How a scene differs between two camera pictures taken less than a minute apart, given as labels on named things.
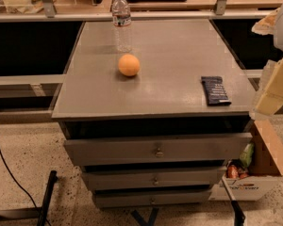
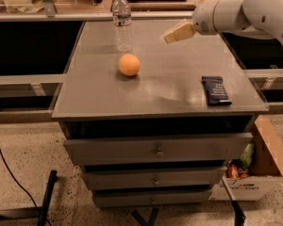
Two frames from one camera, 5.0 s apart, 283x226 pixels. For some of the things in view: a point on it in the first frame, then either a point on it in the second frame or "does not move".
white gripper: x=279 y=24 -> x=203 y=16
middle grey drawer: x=104 y=180 does not move
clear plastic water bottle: x=122 y=31 does not move
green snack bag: x=247 y=154 does not move
